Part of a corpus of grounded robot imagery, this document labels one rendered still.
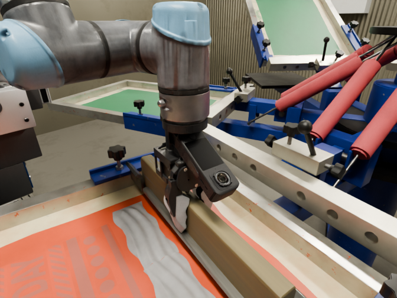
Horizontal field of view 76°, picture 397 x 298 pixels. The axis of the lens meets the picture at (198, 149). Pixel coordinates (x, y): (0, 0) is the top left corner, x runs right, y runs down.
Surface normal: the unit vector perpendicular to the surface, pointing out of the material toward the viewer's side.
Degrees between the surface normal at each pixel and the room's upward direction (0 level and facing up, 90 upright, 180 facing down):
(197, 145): 28
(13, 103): 90
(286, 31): 32
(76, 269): 0
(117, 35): 56
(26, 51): 79
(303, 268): 0
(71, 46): 74
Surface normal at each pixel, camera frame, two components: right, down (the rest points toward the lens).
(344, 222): -0.83, 0.26
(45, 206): 0.56, 0.37
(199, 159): 0.29, -0.62
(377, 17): -0.69, 0.33
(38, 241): 0.00, -0.89
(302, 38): 0.04, -0.51
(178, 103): -0.24, 0.44
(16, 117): 0.72, 0.31
